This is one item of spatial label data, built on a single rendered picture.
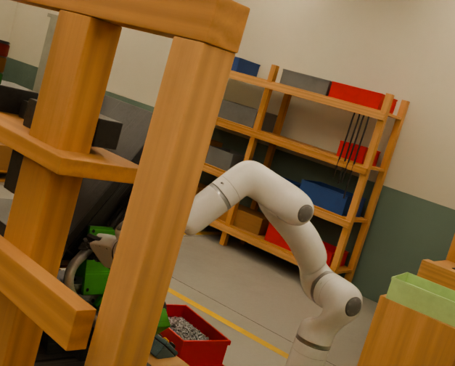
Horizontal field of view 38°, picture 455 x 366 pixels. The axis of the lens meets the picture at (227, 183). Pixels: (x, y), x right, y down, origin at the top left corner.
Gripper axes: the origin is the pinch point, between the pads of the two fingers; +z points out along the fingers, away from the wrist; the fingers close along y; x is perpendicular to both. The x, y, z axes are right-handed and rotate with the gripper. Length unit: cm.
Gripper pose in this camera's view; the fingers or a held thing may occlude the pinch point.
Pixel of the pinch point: (88, 250)
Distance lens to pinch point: 201.1
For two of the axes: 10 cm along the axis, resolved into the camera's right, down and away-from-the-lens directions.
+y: -4.2, -7.8, -4.6
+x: -5.0, 6.2, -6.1
